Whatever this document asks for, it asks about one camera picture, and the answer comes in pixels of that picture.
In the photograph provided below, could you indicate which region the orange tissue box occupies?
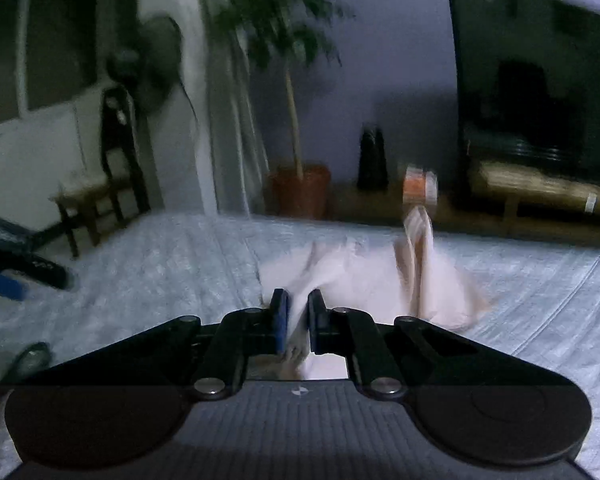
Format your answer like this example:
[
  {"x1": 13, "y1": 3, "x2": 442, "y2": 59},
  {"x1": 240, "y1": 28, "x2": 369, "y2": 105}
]
[{"x1": 402, "y1": 165, "x2": 438, "y2": 207}]

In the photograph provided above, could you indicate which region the wooden television stand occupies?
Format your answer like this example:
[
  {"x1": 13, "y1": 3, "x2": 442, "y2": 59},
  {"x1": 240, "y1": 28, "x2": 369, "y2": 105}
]
[{"x1": 330, "y1": 160, "x2": 600, "y2": 251}]

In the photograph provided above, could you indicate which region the silver quilted table cover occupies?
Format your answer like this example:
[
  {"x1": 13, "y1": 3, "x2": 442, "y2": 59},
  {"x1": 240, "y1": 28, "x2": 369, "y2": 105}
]
[{"x1": 0, "y1": 210, "x2": 600, "y2": 480}]

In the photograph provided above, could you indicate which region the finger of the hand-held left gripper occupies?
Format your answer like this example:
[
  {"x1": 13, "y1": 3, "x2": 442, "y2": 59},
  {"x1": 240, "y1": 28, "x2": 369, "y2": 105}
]
[{"x1": 0, "y1": 247, "x2": 74, "y2": 302}]

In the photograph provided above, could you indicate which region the black television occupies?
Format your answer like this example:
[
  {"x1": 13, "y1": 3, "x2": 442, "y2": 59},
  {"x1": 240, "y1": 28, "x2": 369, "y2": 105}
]
[{"x1": 445, "y1": 0, "x2": 600, "y2": 186}]

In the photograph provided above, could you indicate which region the dark wooden chair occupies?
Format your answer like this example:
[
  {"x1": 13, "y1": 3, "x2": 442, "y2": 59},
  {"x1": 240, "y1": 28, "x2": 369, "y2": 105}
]
[{"x1": 50, "y1": 87, "x2": 151, "y2": 258}]

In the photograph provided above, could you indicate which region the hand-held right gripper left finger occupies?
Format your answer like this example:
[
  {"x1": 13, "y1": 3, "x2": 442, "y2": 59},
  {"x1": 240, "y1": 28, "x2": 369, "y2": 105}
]
[{"x1": 17, "y1": 288, "x2": 291, "y2": 401}]

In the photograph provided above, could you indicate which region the window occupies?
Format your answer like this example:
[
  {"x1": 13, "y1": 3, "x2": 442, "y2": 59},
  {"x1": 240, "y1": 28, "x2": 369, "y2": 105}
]
[{"x1": 0, "y1": 0, "x2": 100, "y2": 131}]

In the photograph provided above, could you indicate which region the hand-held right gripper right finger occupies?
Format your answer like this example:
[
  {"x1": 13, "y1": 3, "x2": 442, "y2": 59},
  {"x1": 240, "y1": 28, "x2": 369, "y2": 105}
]
[{"x1": 307, "y1": 290, "x2": 578, "y2": 401}]

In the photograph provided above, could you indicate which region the dark standing fan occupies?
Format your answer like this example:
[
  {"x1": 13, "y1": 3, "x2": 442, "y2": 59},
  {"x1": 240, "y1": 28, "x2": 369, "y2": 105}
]
[{"x1": 107, "y1": 15, "x2": 183, "y2": 116}]

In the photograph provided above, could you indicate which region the pink garment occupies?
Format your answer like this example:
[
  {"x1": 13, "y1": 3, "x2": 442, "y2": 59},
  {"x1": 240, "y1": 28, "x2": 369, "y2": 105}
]
[{"x1": 257, "y1": 205, "x2": 492, "y2": 383}]

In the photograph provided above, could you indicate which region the dark green object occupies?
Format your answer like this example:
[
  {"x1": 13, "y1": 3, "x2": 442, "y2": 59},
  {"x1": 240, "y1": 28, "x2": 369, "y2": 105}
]
[{"x1": 5, "y1": 342, "x2": 52, "y2": 386}]

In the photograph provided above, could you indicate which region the potted tree in terracotta pot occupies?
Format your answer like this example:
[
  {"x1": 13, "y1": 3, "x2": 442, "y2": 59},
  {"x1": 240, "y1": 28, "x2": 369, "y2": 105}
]
[{"x1": 200, "y1": 0, "x2": 361, "y2": 221}]

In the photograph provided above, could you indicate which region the sheer grey curtain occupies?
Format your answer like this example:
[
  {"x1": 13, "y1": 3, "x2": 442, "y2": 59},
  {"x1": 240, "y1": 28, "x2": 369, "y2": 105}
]
[{"x1": 200, "y1": 25, "x2": 272, "y2": 216}]

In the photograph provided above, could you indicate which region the black speaker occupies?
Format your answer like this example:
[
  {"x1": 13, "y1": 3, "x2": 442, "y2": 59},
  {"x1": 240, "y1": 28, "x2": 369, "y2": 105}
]
[{"x1": 357, "y1": 125, "x2": 388, "y2": 191}]

